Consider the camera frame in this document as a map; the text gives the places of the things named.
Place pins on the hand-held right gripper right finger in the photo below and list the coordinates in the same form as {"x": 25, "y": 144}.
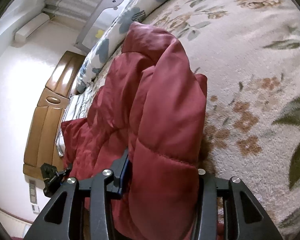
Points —
{"x": 210, "y": 187}

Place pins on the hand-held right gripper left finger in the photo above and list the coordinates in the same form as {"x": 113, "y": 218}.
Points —
{"x": 126, "y": 166}

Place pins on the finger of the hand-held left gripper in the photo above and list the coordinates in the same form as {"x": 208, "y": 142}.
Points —
{"x": 65, "y": 172}

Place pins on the red quilted coat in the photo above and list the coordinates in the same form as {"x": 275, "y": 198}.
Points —
{"x": 160, "y": 105}

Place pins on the wooden headboard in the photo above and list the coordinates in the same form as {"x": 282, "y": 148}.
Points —
{"x": 47, "y": 120}

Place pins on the striped grey white pillow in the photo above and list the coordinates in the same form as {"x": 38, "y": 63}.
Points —
{"x": 77, "y": 105}

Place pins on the floral cream blanket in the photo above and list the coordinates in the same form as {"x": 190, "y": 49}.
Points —
{"x": 252, "y": 67}

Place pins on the blue flower print duvet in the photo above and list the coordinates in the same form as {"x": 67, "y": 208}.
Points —
{"x": 130, "y": 17}

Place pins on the white air conditioner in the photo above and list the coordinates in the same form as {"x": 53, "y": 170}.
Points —
{"x": 31, "y": 27}

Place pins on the tall wall switch panel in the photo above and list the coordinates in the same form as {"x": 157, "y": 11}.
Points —
{"x": 33, "y": 191}

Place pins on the small wall switch panel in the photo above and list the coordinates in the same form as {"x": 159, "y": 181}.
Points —
{"x": 35, "y": 209}

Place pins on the grey bed guard rail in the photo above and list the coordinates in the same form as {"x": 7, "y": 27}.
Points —
{"x": 107, "y": 5}

